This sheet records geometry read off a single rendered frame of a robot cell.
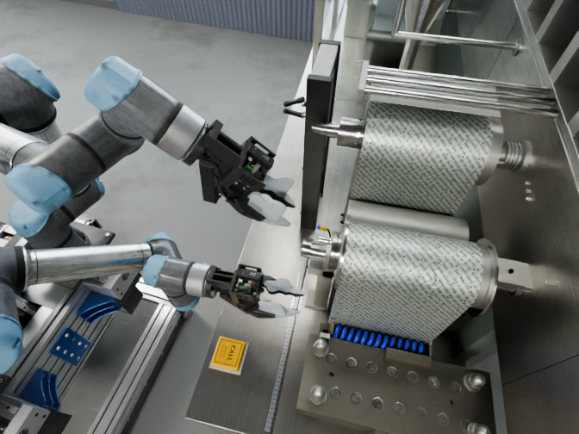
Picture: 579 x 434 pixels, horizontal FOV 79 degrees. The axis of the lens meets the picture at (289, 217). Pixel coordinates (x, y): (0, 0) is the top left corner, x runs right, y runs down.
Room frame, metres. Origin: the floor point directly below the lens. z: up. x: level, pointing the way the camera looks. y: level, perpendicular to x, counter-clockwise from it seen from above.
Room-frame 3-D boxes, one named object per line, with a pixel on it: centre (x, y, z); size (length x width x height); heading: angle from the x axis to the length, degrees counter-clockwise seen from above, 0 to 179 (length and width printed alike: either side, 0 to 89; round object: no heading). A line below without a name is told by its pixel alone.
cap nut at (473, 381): (0.15, -0.39, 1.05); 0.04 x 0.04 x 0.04
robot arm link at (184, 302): (0.39, 0.28, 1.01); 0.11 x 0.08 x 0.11; 32
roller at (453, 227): (0.44, -0.25, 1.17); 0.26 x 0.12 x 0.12; 78
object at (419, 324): (0.26, -0.21, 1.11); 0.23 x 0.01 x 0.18; 78
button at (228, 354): (0.24, 0.16, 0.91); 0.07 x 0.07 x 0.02; 78
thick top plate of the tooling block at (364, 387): (0.14, -0.23, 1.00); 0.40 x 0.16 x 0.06; 78
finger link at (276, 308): (0.29, 0.02, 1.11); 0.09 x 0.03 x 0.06; 69
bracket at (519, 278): (0.28, -0.40, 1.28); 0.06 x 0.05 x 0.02; 78
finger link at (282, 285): (0.34, 0.01, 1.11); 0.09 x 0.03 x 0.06; 87
